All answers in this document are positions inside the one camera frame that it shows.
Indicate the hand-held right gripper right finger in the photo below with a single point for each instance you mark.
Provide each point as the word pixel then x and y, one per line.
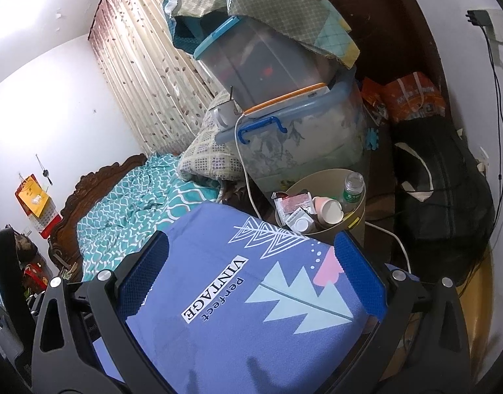
pixel 360 275

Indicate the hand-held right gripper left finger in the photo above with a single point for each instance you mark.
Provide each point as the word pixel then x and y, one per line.
pixel 142 271

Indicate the beige round bin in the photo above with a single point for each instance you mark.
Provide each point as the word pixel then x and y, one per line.
pixel 349 223

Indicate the pink paper cup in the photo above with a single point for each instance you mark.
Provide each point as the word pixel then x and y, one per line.
pixel 329 211

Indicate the small white box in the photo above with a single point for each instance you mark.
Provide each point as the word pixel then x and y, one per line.
pixel 298 221

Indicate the clear plastic bottle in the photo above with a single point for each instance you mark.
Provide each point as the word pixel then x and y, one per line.
pixel 353 191

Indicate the red white box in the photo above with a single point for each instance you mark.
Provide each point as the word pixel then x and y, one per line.
pixel 294 203

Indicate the teal patterned bedsheet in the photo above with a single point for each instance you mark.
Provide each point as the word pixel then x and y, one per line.
pixel 132 201

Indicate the carved wooden headboard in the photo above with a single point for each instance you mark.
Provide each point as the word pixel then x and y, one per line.
pixel 75 197

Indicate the blue printed cloth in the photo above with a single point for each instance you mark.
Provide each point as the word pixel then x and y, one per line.
pixel 218 349

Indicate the black bag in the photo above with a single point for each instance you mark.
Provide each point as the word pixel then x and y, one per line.
pixel 448 197

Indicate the yellow plastic object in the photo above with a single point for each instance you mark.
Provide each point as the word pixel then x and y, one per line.
pixel 481 308

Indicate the patterned grey pillow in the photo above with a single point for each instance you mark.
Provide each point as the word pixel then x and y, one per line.
pixel 206 156

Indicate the small white device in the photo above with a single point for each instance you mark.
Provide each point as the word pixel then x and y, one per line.
pixel 224 113

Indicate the orange plastic bag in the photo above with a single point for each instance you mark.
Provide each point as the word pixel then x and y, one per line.
pixel 411 96

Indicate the beige leaf print curtain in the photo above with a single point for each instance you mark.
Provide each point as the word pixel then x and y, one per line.
pixel 153 61

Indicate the clear container blue lid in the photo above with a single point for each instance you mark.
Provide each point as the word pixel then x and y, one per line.
pixel 259 61

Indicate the dark wooden headboard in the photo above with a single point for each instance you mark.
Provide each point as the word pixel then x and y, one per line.
pixel 382 16

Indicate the black power adapter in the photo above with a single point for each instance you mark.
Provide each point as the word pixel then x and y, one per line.
pixel 477 17

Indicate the yellow red wall calendar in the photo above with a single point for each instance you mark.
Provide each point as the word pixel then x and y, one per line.
pixel 32 199

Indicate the white wall socket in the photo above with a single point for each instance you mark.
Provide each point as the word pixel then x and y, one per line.
pixel 484 160

